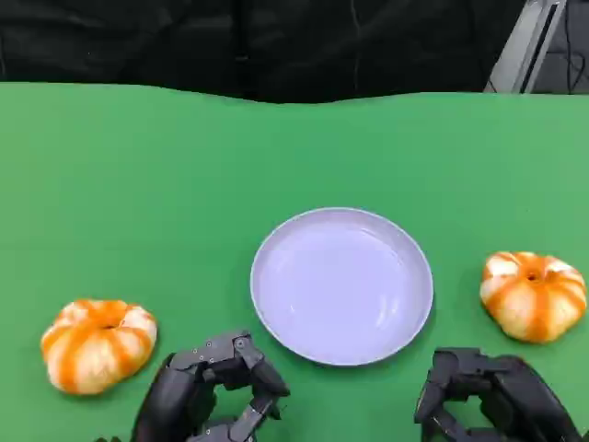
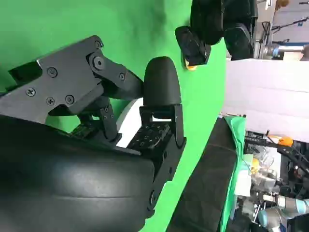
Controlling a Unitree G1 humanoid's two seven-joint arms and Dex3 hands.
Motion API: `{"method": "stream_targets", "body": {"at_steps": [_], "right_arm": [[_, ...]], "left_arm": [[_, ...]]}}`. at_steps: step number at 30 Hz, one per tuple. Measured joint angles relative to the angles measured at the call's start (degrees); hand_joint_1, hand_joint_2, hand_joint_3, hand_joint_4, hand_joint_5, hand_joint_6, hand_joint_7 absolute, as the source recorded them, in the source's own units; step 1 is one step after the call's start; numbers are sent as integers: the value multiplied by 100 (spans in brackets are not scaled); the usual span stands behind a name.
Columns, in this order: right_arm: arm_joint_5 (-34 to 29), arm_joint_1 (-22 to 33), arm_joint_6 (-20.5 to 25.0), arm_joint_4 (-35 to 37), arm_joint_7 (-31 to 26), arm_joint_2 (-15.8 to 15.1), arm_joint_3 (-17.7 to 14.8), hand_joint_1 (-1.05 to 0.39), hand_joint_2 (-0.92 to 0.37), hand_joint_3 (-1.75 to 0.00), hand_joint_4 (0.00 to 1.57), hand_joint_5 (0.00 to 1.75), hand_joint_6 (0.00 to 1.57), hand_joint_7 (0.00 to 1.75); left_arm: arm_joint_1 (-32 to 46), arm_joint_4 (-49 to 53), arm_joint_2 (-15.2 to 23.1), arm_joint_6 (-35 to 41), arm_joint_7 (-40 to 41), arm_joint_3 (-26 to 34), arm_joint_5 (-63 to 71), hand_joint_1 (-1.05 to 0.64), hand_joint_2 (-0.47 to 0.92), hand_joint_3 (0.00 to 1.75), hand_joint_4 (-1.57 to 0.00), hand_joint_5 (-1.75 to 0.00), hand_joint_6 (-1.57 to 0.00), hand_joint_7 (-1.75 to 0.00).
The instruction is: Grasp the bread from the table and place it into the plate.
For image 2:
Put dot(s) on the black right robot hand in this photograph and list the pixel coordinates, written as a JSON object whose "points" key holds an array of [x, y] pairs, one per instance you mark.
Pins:
{"points": [[72, 183]]}

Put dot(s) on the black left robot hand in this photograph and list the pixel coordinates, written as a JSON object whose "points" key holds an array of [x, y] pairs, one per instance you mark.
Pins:
{"points": [[212, 21]]}

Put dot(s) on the lilac plate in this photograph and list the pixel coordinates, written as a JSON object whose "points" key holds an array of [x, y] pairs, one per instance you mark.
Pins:
{"points": [[129, 120]]}

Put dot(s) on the white partition board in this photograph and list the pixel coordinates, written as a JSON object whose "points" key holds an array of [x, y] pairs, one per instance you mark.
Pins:
{"points": [[265, 96]]}

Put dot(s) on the green table cloth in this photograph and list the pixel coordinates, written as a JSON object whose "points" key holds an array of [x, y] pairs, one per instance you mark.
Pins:
{"points": [[120, 24]]}

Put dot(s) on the black cloth backdrop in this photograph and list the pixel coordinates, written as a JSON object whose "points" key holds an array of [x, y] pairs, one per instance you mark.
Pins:
{"points": [[205, 181]]}

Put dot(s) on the small orange background object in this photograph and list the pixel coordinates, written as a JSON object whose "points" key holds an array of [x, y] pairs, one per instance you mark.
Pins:
{"points": [[285, 141]]}

